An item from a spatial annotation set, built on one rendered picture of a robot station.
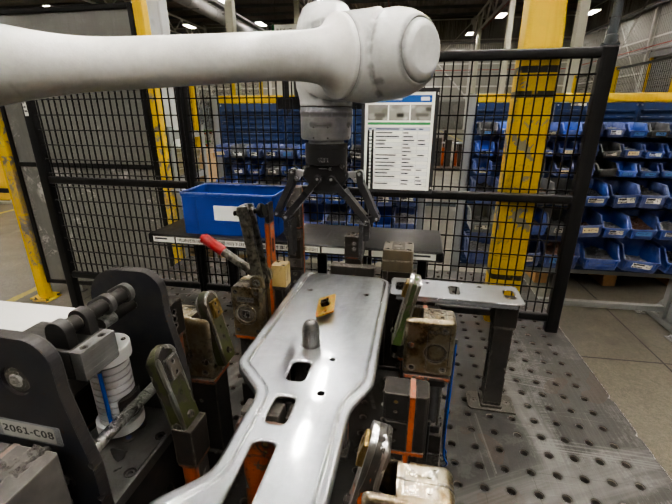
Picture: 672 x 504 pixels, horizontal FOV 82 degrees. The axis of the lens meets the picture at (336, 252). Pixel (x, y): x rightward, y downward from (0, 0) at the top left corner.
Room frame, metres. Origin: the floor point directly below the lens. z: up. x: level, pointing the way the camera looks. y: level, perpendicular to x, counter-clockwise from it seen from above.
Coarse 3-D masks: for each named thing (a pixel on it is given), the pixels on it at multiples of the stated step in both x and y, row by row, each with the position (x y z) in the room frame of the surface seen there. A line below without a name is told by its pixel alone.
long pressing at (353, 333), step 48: (336, 288) 0.83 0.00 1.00; (384, 288) 0.83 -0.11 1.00; (288, 336) 0.62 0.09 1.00; (336, 336) 0.62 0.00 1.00; (288, 384) 0.48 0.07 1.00; (336, 384) 0.48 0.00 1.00; (240, 432) 0.39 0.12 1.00; (288, 432) 0.39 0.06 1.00; (336, 432) 0.39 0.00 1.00; (288, 480) 0.32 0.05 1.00
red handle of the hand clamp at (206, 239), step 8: (200, 240) 0.76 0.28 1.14; (208, 240) 0.76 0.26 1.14; (216, 240) 0.77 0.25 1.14; (216, 248) 0.75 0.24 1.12; (224, 248) 0.76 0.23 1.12; (224, 256) 0.75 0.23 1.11; (232, 256) 0.75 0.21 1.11; (240, 264) 0.75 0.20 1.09; (248, 264) 0.75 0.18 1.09; (248, 272) 0.74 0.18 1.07
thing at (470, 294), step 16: (432, 288) 0.83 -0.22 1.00; (448, 288) 0.83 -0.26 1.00; (464, 288) 0.83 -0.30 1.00; (480, 288) 0.83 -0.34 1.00; (496, 288) 0.83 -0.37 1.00; (512, 288) 0.83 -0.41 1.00; (464, 304) 0.76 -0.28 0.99; (480, 304) 0.76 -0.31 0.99; (496, 304) 0.75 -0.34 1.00; (512, 304) 0.74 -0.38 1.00
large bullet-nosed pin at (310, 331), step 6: (306, 324) 0.59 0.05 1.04; (312, 324) 0.59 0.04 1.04; (318, 324) 0.60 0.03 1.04; (306, 330) 0.58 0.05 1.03; (312, 330) 0.58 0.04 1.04; (318, 330) 0.59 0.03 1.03; (306, 336) 0.58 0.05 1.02; (312, 336) 0.58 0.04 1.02; (318, 336) 0.59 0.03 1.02; (306, 342) 0.58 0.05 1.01; (312, 342) 0.58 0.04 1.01; (318, 342) 0.59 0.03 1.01; (312, 348) 0.58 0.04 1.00
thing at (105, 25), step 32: (64, 32) 2.67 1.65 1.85; (96, 32) 2.63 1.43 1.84; (128, 32) 2.60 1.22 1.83; (160, 96) 2.60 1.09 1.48; (0, 128) 2.76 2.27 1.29; (64, 128) 2.70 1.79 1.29; (128, 128) 2.62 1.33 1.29; (160, 128) 2.55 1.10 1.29; (32, 160) 2.76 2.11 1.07; (64, 160) 2.72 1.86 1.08; (128, 160) 2.63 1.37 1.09; (160, 160) 2.56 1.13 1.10; (32, 192) 2.77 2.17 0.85; (128, 192) 2.64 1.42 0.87; (160, 192) 2.59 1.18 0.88; (32, 224) 2.77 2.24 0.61; (96, 224) 2.69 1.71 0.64; (128, 224) 2.65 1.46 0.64; (160, 224) 2.61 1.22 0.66; (32, 256) 2.76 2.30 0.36; (96, 256) 2.71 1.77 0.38; (128, 256) 2.67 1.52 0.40
